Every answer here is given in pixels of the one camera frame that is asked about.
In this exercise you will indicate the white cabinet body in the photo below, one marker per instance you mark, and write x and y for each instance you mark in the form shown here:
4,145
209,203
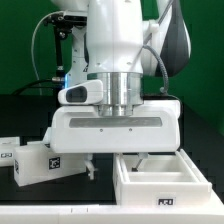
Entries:
159,181

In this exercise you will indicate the white cabinet door block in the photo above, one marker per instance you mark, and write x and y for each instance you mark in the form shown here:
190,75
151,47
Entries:
35,163

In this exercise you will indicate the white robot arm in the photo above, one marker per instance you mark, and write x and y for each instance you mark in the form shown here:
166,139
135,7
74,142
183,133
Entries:
102,108

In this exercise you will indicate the white L-shaped workspace border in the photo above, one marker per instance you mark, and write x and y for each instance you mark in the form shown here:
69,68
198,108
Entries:
211,213

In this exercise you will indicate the black camera on stand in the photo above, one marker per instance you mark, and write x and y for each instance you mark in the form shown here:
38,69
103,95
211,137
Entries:
62,25

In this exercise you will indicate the white cabinet door panel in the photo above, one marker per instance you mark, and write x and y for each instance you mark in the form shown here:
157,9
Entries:
7,146

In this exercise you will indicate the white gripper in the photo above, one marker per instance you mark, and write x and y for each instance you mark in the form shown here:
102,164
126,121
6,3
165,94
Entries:
153,127

